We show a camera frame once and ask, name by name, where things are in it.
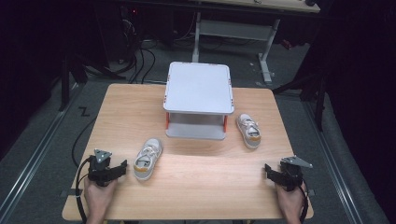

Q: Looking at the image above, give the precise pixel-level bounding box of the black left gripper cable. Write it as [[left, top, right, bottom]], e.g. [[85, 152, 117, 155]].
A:
[[74, 156, 94, 224]]

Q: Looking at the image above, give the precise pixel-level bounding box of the desk with white legs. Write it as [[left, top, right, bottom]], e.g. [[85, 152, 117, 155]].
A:
[[190, 0, 321, 85]]

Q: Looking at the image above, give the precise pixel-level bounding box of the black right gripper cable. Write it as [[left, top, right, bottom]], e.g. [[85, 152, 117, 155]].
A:
[[298, 182, 310, 224]]

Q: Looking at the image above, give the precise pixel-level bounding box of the person's left hand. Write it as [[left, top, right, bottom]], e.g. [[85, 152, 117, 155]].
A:
[[83, 179, 118, 224]]

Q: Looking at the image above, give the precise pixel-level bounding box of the white sneaker with yellow heel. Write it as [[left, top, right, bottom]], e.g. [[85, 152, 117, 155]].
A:
[[235, 113, 262, 150], [133, 137, 163, 182]]

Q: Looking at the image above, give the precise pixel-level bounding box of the person's right hand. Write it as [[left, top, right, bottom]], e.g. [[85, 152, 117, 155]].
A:
[[275, 183, 307, 224]]

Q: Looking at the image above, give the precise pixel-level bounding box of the white two-tier shoe rack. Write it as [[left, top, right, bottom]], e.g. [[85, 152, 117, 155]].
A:
[[163, 61, 235, 141]]

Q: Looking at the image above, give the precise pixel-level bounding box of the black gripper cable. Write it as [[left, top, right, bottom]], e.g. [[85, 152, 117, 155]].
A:
[[74, 156, 94, 224], [298, 182, 310, 224]]

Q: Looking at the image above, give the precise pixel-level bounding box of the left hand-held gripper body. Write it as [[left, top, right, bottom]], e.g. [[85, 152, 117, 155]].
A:
[[88, 148, 114, 188]]

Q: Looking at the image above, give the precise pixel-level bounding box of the black metal stand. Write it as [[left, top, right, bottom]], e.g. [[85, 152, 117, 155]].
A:
[[58, 50, 127, 113], [271, 69, 332, 133]]

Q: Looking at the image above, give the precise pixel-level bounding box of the thin black floor cable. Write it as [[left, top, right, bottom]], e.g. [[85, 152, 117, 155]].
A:
[[71, 116, 98, 169]]

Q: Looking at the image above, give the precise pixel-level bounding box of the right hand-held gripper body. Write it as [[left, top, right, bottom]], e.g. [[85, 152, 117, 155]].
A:
[[279, 155, 314, 192]]

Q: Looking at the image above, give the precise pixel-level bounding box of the metal floor rail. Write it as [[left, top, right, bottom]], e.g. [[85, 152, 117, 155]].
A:
[[0, 82, 84, 224], [302, 100, 364, 224]]

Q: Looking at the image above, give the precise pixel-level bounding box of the bundle of black floor cables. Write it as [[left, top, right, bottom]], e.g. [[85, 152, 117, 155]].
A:
[[120, 6, 157, 85]]

